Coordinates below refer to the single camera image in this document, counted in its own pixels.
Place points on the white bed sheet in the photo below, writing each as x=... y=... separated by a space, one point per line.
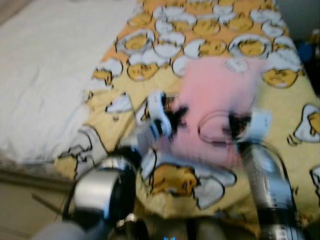
x=45 y=75

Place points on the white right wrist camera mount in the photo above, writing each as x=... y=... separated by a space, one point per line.
x=260 y=125

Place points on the blue and orange toy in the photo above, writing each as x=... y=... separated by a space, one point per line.
x=304 y=52

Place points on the dark wooden cabinet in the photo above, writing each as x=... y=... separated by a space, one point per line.
x=314 y=75

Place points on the yellow egg cartoon blanket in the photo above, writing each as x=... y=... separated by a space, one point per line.
x=215 y=30

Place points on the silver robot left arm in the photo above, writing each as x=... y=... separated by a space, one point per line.
x=100 y=187

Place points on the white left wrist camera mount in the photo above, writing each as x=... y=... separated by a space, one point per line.
x=159 y=112

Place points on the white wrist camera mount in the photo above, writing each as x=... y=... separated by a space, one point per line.
x=159 y=112
x=260 y=125

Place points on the pink fluffy pillow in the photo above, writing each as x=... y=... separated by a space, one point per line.
x=215 y=90

